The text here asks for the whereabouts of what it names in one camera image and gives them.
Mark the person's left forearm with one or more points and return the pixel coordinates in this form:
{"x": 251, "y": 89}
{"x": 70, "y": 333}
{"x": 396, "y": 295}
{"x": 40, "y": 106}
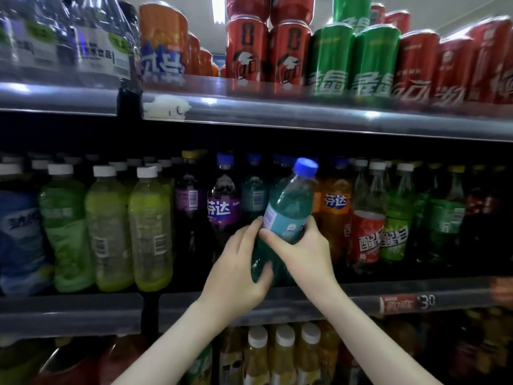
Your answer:
{"x": 176, "y": 349}

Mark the dark grey store shelving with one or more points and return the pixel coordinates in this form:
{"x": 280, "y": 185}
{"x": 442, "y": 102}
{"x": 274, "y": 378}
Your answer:
{"x": 320, "y": 112}

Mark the person's left hand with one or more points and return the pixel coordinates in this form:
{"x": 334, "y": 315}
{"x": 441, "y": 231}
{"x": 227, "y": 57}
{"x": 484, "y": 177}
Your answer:
{"x": 232, "y": 284}

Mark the ceiling tube light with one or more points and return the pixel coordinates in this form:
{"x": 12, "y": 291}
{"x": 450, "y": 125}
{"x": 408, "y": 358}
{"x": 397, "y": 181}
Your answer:
{"x": 218, "y": 8}

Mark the person's right forearm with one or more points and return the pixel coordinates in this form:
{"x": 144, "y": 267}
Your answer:
{"x": 377, "y": 345}

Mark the teal bottle blue cap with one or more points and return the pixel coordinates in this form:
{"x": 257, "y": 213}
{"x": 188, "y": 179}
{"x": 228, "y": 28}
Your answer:
{"x": 288, "y": 208}

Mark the red price tag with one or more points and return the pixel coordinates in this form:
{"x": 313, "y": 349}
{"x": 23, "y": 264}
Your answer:
{"x": 398, "y": 303}

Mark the person's right hand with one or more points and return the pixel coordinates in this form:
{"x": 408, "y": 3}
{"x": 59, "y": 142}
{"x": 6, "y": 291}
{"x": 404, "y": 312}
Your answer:
{"x": 309, "y": 264}

